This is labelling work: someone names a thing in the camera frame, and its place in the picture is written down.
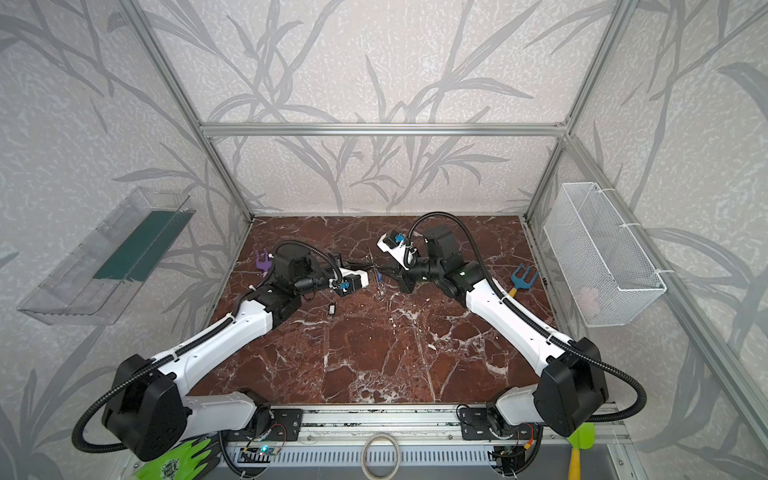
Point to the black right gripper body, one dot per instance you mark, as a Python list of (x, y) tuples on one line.
[(405, 276)]

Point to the silver key blue tag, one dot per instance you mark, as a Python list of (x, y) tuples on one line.
[(380, 289)]

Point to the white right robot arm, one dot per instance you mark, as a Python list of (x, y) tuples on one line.
[(569, 390)]

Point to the green black work glove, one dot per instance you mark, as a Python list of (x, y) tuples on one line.
[(191, 460)]

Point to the clear plastic wall shelf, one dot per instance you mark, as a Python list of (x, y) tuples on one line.
[(95, 283)]

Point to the white wire mesh basket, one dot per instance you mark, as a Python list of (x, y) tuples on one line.
[(609, 275)]

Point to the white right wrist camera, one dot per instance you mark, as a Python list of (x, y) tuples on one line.
[(399, 247)]

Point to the blue yellow garden fork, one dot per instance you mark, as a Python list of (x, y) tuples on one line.
[(523, 279)]

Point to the purple pink garden fork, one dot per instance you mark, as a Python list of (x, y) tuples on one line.
[(263, 262)]

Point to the green yellow toy shovel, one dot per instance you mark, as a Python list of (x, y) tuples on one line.
[(583, 438)]

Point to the steel perforated key holder plate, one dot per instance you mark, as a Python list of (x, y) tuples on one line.
[(368, 266)]

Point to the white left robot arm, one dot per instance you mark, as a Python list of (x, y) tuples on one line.
[(152, 409)]

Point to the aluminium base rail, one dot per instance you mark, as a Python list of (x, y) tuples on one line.
[(383, 441)]

